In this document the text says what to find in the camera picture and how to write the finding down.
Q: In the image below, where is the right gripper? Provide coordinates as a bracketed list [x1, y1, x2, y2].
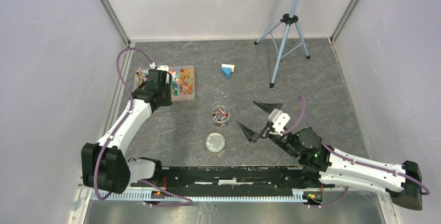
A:
[236, 101, 300, 159]

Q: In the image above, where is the clear round dish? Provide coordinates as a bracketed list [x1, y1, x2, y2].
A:
[211, 105, 231, 126]

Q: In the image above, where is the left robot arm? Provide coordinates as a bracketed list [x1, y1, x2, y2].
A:
[81, 65, 172, 194]

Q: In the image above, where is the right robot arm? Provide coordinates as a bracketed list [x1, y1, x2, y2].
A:
[238, 102, 429, 210]

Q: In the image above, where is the round clear lid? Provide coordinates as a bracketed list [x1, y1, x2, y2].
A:
[205, 133, 226, 152]

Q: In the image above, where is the blue white block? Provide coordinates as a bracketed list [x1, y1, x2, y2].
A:
[221, 63, 235, 77]

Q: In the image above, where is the blue tripod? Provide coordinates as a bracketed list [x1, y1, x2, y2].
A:
[254, 0, 310, 88]

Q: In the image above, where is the clear compartment candy box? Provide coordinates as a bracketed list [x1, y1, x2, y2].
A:
[133, 65, 196, 102]

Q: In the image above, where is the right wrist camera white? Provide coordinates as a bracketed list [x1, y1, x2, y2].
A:
[267, 109, 290, 135]

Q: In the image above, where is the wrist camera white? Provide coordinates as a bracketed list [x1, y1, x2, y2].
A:
[267, 109, 290, 135]
[149, 63, 170, 72]

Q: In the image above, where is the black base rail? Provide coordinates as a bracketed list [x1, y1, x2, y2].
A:
[148, 165, 335, 200]

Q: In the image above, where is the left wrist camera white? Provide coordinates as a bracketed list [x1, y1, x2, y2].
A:
[149, 63, 170, 72]

